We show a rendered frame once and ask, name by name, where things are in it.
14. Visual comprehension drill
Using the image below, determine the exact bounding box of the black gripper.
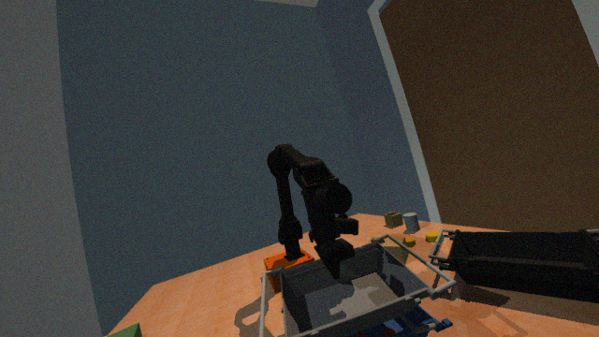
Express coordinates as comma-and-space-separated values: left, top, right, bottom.
308, 212, 355, 280

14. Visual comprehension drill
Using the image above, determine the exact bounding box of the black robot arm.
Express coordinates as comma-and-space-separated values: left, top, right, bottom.
267, 144, 358, 262

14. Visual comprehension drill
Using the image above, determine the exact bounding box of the blue plastic tray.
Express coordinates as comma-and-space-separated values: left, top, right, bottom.
346, 305, 453, 337

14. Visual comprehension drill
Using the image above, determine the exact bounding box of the small green block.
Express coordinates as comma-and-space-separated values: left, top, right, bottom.
108, 323, 142, 337

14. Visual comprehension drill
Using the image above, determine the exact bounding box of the yellow short cylinder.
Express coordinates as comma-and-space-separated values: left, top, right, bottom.
425, 231, 439, 242
405, 237, 416, 247

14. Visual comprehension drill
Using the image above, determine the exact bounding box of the grey cylinder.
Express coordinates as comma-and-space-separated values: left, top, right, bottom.
403, 212, 420, 231

